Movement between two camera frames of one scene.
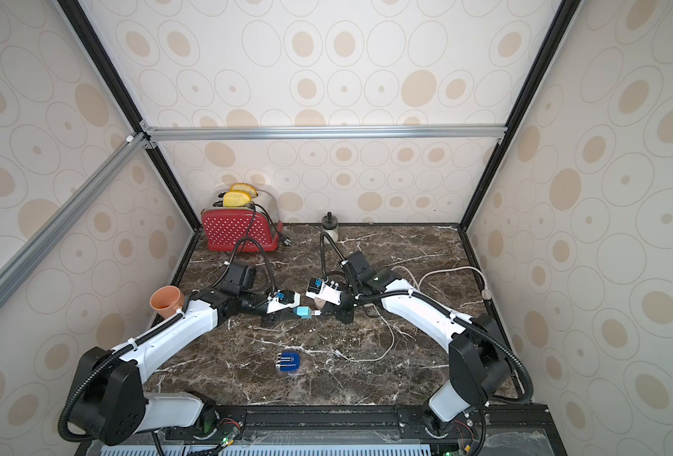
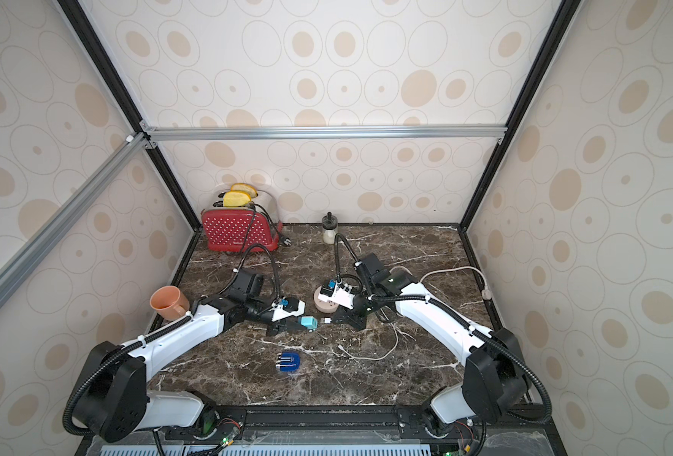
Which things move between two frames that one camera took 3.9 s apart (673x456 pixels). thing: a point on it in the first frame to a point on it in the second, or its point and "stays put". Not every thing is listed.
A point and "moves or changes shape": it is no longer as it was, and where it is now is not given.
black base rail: x=515 y=429 stays put
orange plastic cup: x=165 y=299 stays put
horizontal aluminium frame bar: x=281 y=131 stays put
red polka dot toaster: x=240 y=230 stays put
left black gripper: x=274 y=317 to x=282 y=325
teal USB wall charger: x=304 y=312 moves or changes shape
